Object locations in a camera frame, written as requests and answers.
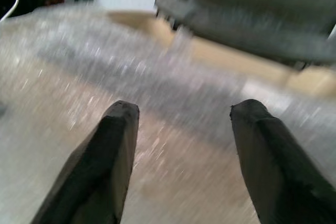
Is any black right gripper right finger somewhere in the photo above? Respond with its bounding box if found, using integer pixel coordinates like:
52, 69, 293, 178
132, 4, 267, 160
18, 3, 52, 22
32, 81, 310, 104
229, 99, 336, 224

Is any dark grey sofa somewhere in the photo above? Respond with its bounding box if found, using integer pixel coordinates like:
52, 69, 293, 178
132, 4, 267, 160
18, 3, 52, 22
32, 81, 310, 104
155, 0, 336, 68

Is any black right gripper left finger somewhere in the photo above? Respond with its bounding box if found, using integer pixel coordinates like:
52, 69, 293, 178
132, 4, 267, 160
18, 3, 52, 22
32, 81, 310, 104
30, 100, 140, 224

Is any speckled grey rug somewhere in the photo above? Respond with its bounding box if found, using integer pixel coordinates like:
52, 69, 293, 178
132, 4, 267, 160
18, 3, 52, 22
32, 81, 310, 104
0, 5, 336, 180

